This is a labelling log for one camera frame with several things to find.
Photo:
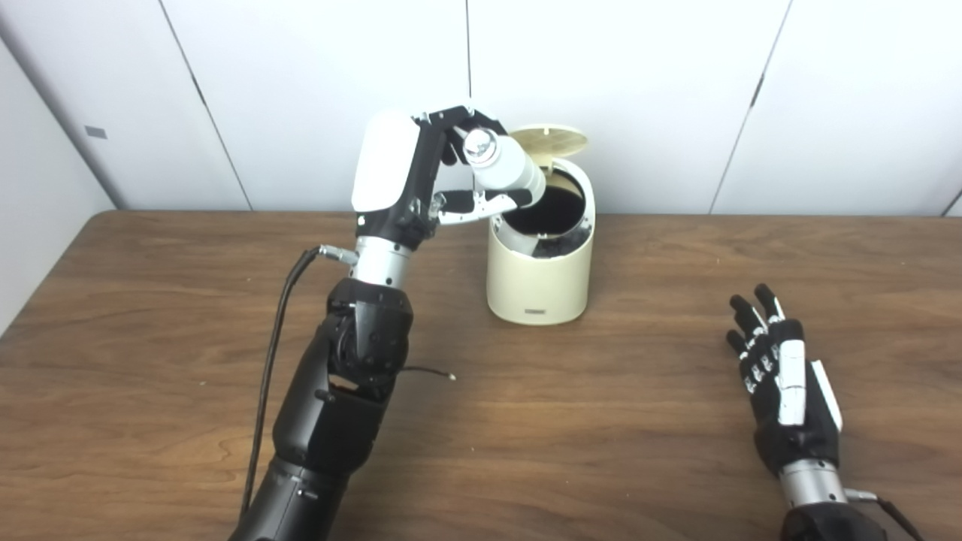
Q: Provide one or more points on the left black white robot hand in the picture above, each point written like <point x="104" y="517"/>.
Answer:
<point x="387" y="165"/>

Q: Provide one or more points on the cream round bin lid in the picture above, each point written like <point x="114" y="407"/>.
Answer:
<point x="552" y="140"/>

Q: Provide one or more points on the small white plastic bottle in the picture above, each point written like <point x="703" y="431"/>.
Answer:
<point x="507" y="169"/>

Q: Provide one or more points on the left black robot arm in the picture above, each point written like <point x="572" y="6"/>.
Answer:
<point x="338" y="421"/>

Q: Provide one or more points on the cream-colored bin body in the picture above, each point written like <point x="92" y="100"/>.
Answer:
<point x="537" y="282"/>

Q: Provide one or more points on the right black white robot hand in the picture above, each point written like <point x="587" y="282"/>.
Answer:
<point x="793" y="391"/>

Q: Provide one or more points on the small grey wall label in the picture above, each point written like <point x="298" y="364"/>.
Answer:
<point x="95" y="132"/>

